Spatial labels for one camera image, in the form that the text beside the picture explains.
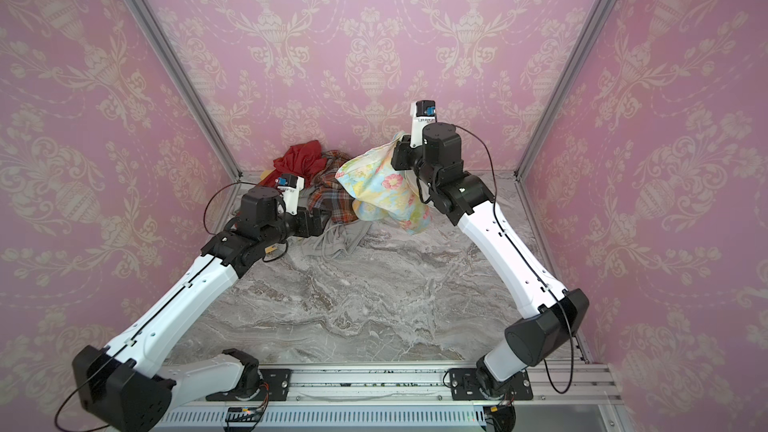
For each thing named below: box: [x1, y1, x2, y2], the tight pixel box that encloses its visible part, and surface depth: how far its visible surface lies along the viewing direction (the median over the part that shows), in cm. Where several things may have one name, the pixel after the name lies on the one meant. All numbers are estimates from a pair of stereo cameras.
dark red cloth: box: [259, 140, 327, 187], surface depth 111 cm
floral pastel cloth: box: [335, 132, 432, 235], surface depth 72 cm
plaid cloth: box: [308, 150, 357, 223], surface depth 105 cm
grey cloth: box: [300, 220, 372, 261], surface depth 100 cm
